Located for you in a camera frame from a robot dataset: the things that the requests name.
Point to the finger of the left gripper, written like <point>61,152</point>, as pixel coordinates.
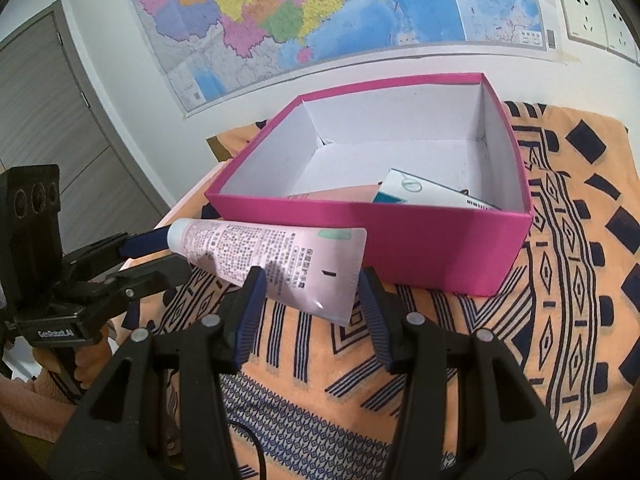
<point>148,243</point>
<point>148,279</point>

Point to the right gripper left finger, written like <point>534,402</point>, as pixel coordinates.
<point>218,344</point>

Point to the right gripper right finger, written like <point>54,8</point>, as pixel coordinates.
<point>408,344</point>

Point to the pink cream tube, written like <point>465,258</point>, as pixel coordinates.
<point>314,270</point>

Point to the white teal medicine box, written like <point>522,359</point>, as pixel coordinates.
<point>400,187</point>

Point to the left hand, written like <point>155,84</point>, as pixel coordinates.
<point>88,361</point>

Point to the orange patterned tablecloth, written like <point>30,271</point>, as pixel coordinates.
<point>313,402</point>

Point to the grey door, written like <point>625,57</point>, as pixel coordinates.
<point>50,114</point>

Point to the pink open cardboard box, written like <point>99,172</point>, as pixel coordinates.
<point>428,165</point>

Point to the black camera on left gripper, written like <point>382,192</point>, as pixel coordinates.
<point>31,249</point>

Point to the colourful wall map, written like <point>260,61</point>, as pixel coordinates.
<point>211,50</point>

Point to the white wall socket middle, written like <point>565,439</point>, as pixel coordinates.
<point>618,39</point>

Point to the white wall socket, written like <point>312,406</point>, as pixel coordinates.
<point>618,39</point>
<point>584,22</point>

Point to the white wall socket left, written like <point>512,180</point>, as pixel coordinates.
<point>584,22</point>

